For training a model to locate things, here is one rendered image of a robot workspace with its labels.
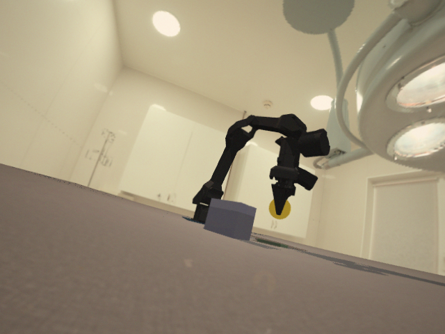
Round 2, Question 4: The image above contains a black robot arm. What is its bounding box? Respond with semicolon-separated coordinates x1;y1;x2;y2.
192;113;330;223

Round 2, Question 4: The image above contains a gold coin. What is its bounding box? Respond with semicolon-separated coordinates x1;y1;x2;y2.
269;200;291;220

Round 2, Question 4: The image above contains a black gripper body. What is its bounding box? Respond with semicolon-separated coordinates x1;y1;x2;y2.
269;154;299;188

